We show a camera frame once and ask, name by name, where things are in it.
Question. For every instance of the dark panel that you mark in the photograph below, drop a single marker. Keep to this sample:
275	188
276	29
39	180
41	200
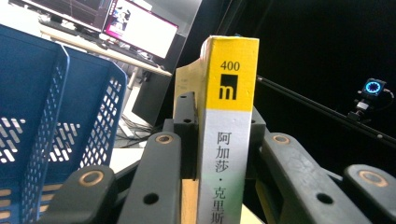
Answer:
152	99

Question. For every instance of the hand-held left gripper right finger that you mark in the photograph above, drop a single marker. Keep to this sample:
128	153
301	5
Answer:
257	130

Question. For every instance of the desk with white legs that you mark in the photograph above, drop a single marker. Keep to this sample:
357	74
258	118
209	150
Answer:
130	60

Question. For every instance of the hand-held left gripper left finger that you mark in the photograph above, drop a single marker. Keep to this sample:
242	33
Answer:
188	140

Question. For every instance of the black metal rail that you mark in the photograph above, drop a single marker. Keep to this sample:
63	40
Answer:
327	110

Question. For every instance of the blue plastic file rack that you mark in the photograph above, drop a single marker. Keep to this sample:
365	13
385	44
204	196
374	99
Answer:
37	102

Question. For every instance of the bright white-screen monitor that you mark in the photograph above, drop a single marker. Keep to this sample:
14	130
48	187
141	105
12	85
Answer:
143	28

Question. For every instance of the yellow paperback book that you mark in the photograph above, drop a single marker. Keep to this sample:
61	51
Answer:
229	124

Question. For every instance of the dark-screen monitor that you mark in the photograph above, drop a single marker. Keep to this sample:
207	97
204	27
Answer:
71	11

